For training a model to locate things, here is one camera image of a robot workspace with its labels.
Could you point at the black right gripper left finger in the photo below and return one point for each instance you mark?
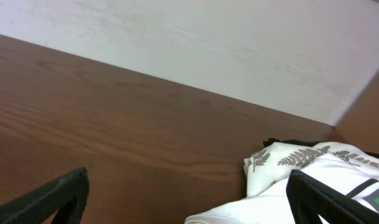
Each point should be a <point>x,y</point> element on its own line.
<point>64,197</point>

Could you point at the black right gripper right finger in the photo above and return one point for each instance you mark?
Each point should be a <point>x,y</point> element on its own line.
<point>312,201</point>

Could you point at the white fern pattern cloth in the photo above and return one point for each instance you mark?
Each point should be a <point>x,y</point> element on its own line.
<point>275,162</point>

